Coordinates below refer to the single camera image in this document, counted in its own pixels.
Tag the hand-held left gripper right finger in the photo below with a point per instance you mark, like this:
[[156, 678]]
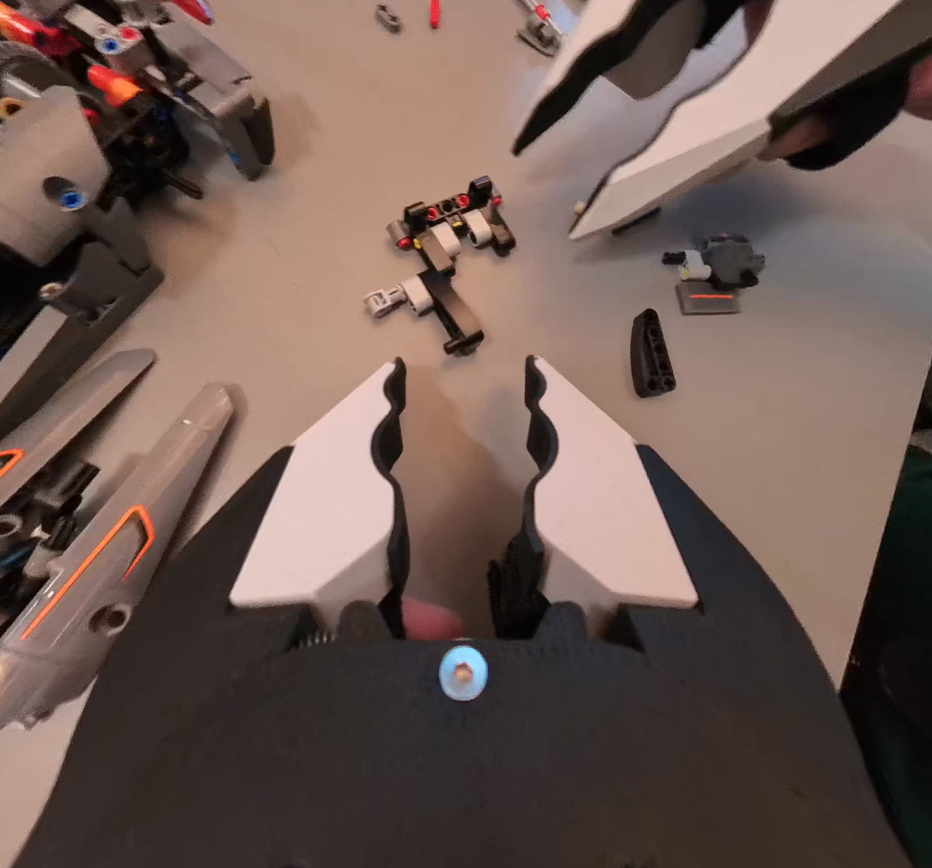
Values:
[[611, 518]]

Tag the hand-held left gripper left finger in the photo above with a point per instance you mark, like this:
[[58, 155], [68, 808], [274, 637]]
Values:
[[313, 518]]

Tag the black beam white connector lego assembly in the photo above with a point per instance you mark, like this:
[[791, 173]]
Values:
[[455, 314]]

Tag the black frame red pins lego assembly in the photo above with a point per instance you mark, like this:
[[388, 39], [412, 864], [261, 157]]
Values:
[[437, 256]]

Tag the black curved lego panel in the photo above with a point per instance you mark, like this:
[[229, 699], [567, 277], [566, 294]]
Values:
[[652, 355]]

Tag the grey orange-striped lego assembly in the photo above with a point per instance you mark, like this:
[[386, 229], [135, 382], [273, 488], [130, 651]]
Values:
[[728, 263]]

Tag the dark grey lego liftarm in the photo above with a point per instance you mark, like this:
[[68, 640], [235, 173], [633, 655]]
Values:
[[389, 17]]

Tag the lego technic car model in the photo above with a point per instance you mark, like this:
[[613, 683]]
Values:
[[51, 154]]

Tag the person's right hand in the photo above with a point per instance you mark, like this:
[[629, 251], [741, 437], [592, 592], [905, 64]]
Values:
[[797, 140]]

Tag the grey axle red bush assembly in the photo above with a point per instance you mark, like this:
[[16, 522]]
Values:
[[539, 34]]

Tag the dark green cloth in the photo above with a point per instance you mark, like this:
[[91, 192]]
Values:
[[903, 591]]

